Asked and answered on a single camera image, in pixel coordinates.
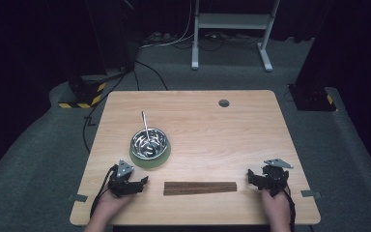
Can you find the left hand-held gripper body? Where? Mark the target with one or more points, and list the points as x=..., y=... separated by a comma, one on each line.
x=119, y=185

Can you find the person's right hand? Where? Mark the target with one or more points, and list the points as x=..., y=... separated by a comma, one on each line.
x=276, y=208

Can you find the white metal stand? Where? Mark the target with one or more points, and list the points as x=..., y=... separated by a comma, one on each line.
x=232, y=21

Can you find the person's left hand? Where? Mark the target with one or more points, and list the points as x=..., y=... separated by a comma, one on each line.
x=109, y=204

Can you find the row of brown chopsticks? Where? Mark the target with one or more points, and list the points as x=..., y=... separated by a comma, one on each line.
x=199, y=188

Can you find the grey table grommet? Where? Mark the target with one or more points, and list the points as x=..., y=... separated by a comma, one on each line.
x=223, y=103

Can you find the steel bowl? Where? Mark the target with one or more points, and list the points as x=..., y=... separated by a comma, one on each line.
x=148, y=144

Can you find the steel spoon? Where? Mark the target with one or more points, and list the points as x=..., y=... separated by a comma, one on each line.
x=145, y=127

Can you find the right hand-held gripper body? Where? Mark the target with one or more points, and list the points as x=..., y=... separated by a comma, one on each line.
x=275, y=180

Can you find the black yellow striped stand base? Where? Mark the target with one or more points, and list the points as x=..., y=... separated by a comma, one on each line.
x=312, y=98
x=83, y=93

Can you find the dark power strip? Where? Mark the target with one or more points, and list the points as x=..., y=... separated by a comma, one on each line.
x=157, y=37

